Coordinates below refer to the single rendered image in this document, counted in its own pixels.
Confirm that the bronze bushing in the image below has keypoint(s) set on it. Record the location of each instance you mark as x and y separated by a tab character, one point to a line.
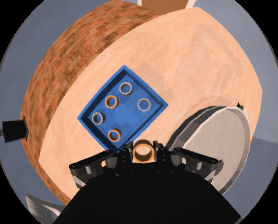
108	99
143	158
112	138

